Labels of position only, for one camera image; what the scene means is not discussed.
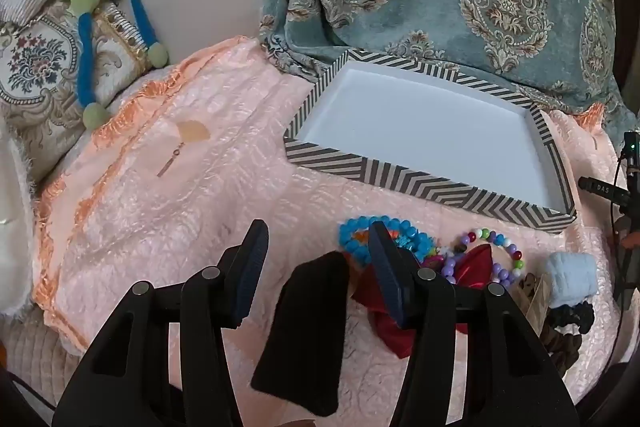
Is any black scrunchie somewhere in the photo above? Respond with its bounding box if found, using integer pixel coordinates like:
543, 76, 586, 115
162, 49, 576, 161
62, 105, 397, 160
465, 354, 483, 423
547, 301, 595, 335

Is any red satin hair bow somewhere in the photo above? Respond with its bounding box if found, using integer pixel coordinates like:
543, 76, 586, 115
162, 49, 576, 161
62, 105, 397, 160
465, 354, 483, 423
350, 244, 496, 360

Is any gold fan tassel earring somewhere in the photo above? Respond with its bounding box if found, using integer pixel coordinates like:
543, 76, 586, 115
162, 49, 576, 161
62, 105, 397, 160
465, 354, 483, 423
156, 119, 212, 178

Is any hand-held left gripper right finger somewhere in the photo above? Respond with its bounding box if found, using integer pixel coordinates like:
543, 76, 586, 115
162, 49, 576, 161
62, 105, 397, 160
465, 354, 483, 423
367, 222, 581, 427

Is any leopard print scrunchie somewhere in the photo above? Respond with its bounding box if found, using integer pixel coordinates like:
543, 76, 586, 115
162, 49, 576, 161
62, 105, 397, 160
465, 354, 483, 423
517, 272, 583, 378

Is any multicolour bead bracelet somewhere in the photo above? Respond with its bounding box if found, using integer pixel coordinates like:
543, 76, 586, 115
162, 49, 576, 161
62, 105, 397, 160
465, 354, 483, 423
452, 228, 527, 275

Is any pink quilted bedspread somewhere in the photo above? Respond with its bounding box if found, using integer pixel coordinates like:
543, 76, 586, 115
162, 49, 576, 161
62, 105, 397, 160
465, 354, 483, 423
32, 34, 623, 408

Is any orange red bead bracelet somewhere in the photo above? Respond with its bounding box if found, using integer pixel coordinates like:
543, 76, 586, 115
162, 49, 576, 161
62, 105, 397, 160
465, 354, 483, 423
350, 227, 416, 253

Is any floral embroidered cushion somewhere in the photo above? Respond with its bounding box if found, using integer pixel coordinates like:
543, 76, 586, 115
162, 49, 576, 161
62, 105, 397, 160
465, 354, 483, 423
0, 2, 148, 188

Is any light blue scrunchie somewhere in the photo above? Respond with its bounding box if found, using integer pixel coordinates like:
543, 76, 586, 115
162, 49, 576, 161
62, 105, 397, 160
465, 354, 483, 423
544, 253, 599, 310

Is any blue bead bracelet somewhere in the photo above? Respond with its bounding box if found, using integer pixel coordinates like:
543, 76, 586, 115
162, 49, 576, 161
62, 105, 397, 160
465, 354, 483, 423
339, 216, 433, 265

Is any black velvet cloth pouch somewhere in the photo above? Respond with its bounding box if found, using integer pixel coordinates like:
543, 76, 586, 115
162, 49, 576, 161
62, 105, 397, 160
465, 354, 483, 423
250, 251, 351, 418

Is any purple bead bracelet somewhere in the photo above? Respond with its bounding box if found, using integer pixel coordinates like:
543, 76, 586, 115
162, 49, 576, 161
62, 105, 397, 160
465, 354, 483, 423
442, 257, 512, 290

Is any beige quilted mat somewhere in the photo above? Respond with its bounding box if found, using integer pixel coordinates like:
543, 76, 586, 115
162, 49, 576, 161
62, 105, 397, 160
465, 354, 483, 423
0, 307, 93, 410

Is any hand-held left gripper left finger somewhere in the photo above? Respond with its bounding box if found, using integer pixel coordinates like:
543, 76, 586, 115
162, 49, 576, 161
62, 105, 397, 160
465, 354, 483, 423
52, 219, 270, 427

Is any striped cardboard box tray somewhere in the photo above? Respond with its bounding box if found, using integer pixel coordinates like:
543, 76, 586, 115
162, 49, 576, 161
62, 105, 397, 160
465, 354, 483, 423
283, 48, 578, 235

